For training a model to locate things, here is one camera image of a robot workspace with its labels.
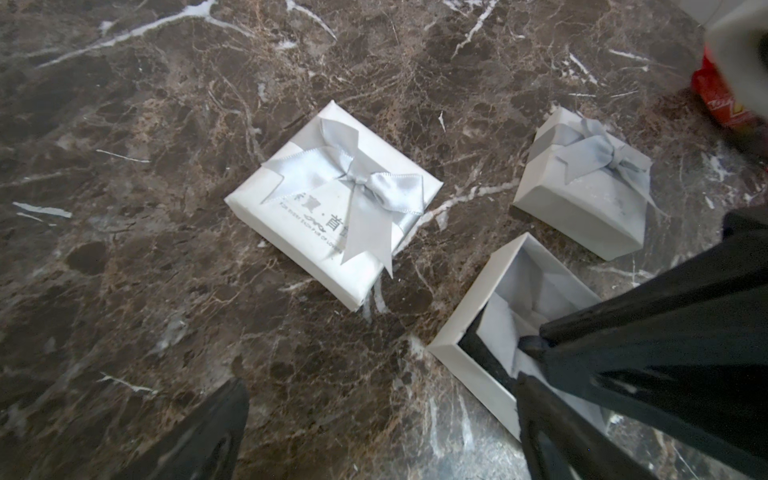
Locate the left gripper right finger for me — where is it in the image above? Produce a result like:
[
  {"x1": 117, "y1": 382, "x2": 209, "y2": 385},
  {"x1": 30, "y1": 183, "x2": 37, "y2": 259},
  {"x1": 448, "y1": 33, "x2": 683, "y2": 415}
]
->
[{"x1": 513, "y1": 373, "x2": 654, "y2": 479}]

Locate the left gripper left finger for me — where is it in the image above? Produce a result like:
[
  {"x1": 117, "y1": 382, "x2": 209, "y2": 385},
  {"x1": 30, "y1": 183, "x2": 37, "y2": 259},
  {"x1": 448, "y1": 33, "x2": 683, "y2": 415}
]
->
[{"x1": 114, "y1": 378, "x2": 249, "y2": 480}]

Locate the white lift-off box base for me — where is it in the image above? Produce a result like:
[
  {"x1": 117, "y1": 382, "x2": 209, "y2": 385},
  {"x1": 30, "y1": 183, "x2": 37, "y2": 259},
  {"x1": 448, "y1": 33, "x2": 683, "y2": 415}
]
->
[{"x1": 428, "y1": 233, "x2": 601, "y2": 438}]

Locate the red snack bag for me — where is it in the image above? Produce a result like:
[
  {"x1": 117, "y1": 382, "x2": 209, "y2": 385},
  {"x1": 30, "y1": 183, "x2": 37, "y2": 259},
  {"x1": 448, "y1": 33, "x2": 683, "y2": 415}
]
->
[{"x1": 691, "y1": 46, "x2": 761, "y2": 131}]

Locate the white lift-off box lid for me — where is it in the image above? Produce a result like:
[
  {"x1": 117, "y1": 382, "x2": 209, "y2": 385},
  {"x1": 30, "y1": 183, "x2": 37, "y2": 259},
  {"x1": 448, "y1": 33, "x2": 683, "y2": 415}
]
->
[{"x1": 513, "y1": 107, "x2": 656, "y2": 261}]

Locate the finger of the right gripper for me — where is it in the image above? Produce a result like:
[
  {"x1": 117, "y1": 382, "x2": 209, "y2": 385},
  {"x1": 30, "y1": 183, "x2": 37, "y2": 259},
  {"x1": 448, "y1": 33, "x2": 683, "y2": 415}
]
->
[
  {"x1": 519, "y1": 314, "x2": 767, "y2": 479},
  {"x1": 539, "y1": 206, "x2": 767, "y2": 345}
]

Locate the white gift box grey bow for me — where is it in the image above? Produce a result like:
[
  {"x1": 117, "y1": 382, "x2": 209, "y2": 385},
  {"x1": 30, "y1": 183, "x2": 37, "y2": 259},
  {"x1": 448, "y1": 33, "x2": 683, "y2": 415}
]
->
[{"x1": 225, "y1": 102, "x2": 442, "y2": 311}]

